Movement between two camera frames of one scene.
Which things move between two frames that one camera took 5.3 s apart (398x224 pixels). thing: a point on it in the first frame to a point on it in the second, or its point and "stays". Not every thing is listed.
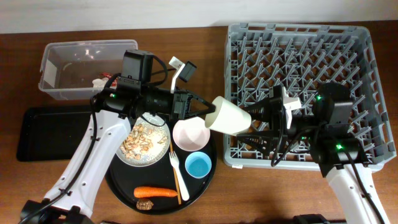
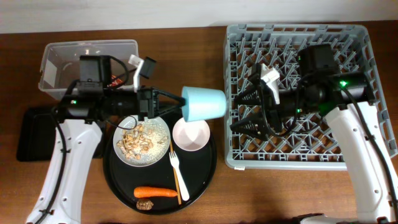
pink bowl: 191,134 stays
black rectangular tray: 52,134 stays
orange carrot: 153,191 stays
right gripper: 276,124 to 267,100
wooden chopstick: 175,178 stays
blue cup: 198,165 to 203,103
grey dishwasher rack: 301,58 stays
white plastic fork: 175,162 stays
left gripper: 181,104 to 152,109
